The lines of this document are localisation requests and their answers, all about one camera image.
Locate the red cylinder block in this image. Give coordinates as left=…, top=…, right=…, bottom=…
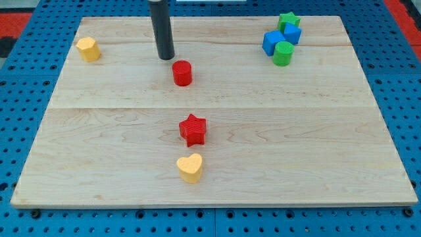
left=172, top=60, right=193, bottom=86

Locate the red star block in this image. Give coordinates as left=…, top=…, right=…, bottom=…
left=179, top=114, right=207, bottom=147

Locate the green star block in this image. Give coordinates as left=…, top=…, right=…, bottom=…
left=277, top=12, right=301, bottom=32

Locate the light wooden board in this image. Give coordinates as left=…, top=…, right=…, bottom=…
left=11, top=16, right=418, bottom=209

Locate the yellow heart block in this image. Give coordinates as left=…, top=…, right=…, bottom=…
left=176, top=153, right=203, bottom=184

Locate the green cylinder block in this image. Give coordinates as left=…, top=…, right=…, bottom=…
left=272, top=41, right=294, bottom=66

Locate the blue cube block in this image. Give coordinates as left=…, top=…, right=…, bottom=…
left=262, top=30, right=285, bottom=56

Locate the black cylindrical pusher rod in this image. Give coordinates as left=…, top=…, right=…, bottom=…
left=147, top=0, right=175, bottom=60

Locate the blue pentagon block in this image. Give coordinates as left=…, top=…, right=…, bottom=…
left=284, top=23, right=302, bottom=45

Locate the yellow hexagon block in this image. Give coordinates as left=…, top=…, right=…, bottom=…
left=76, top=37, right=101, bottom=62

